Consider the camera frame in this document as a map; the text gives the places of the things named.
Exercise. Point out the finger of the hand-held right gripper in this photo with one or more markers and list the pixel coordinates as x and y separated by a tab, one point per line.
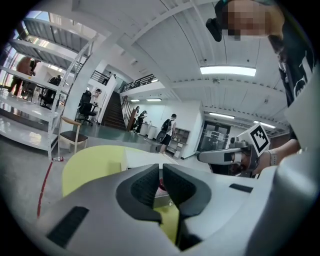
215	157

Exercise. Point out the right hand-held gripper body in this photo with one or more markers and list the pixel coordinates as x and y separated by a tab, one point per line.
260	140

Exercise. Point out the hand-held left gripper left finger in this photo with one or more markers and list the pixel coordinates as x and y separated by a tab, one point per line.
100	220

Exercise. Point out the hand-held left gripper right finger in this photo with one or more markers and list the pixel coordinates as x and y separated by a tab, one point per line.
215	205

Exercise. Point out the red-capped sauce bottle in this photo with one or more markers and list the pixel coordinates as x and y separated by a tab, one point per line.
160	186

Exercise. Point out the person's right forearm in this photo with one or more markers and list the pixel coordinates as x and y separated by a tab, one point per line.
287	150

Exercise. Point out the person's right hand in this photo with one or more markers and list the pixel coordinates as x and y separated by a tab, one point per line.
241	163

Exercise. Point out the black double door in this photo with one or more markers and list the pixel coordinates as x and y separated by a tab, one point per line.
215	136

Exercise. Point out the white wristwatch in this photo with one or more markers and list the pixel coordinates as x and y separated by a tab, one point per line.
272	157

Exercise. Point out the ceiling tube light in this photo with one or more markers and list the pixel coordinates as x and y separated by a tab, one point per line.
227	70
221	115

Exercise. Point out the person's black shirt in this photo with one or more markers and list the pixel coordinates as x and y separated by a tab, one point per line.
297	75

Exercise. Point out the wooden chair with dark seat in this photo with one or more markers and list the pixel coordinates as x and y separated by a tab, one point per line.
73	136

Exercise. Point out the dark staircase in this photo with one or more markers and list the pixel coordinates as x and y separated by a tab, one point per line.
113	112

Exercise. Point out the black office chair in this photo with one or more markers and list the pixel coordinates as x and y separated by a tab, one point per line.
86	107

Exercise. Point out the person's head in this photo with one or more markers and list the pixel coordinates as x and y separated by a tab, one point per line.
250	17

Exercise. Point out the white metal shelving rack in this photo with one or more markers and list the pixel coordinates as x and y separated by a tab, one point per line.
30	110

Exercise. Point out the wooden wall cabinet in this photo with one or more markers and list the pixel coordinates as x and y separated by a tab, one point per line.
180	141

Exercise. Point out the white cylinder pedestal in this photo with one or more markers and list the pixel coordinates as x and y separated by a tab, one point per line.
144	129
152	132

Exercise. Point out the black head camera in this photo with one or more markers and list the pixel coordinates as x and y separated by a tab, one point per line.
214	30

